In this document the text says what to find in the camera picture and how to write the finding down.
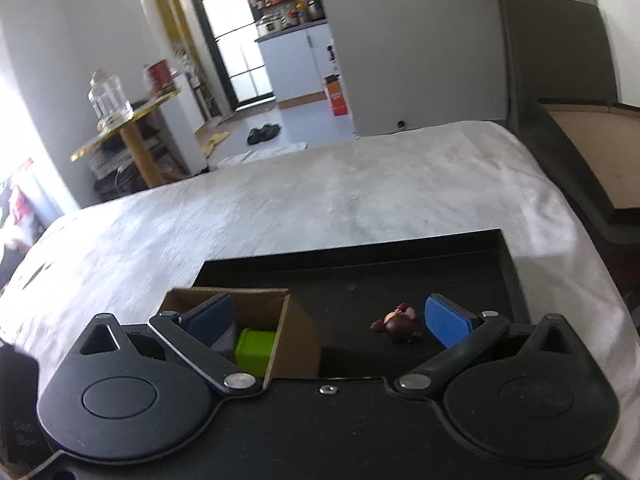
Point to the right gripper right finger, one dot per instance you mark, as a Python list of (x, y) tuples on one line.
[(465, 337)]

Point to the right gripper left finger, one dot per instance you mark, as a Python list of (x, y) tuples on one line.
[(192, 335)]

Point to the brown round-headed figurine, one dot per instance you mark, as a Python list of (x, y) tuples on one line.
[(402, 324)]

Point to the brown cardboard box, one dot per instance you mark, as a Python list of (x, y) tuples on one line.
[(297, 350)]

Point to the grey toy bin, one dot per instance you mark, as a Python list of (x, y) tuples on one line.
[(225, 344)]

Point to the green toy bin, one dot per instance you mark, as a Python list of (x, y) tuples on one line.
[(252, 352)]

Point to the black tray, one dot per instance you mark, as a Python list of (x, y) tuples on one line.
[(345, 289)]

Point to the gold round side table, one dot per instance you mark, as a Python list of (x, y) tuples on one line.
[(130, 134)]

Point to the black slippers pair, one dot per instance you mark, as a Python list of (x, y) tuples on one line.
[(264, 134)]

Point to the clear glass jar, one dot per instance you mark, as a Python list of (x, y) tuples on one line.
[(108, 100)]

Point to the red tin can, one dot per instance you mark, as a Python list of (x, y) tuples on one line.
[(160, 77)]

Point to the dark framed board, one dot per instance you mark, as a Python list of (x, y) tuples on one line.
[(564, 107)]

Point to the orange cardboard box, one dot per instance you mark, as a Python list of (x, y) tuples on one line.
[(335, 95)]

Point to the white kitchen cabinet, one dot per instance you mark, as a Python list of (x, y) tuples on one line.
[(297, 60)]

